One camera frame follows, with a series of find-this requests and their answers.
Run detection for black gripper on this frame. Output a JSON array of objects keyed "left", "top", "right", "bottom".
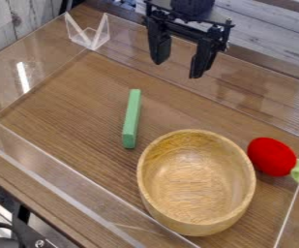
[{"left": 144, "top": 0, "right": 235, "bottom": 78}]

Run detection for red plush strawberry toy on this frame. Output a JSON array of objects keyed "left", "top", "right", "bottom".
[{"left": 247, "top": 138, "right": 299, "bottom": 182}]

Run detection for green rectangular block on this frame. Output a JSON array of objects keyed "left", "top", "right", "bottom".
[{"left": 122, "top": 89, "right": 142, "bottom": 149}]

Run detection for wooden bowl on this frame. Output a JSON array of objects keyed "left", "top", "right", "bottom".
[{"left": 136, "top": 129, "right": 256, "bottom": 236}]

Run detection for clear acrylic corner bracket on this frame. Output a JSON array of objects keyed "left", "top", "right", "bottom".
[{"left": 64, "top": 13, "right": 110, "bottom": 51}]

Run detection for clear acrylic enclosure walls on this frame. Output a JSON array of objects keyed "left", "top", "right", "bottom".
[{"left": 0, "top": 6, "right": 299, "bottom": 248}]

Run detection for black table leg bracket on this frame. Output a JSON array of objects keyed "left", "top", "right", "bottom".
[{"left": 12, "top": 203, "right": 58, "bottom": 248}]

